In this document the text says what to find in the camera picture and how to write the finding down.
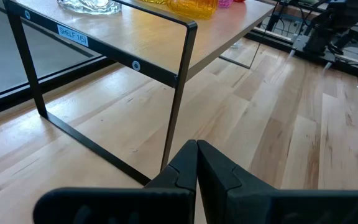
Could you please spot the yellow ribbed glass vase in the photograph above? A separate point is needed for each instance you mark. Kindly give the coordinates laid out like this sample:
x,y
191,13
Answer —
x,y
154,1
194,7

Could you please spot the pink swirl glass vase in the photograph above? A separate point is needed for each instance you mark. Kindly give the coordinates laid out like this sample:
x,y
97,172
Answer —
x,y
225,2

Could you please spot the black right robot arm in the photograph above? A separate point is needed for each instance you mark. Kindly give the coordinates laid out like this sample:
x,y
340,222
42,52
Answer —
x,y
325,34

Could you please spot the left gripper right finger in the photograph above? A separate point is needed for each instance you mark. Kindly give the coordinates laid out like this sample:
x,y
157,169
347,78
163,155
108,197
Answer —
x,y
259,205

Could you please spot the wooden shelf with black frame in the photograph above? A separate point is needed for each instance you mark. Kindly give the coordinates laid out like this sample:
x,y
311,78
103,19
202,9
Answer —
x,y
154,37

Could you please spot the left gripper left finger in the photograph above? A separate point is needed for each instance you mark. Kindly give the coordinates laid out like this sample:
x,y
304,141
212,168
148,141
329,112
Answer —
x,y
120,205

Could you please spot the black aluminium table frame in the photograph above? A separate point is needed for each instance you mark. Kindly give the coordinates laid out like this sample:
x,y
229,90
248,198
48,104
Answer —
x,y
73,76

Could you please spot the clear bulbous glass vase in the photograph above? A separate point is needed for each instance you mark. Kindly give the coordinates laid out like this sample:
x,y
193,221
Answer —
x,y
89,6

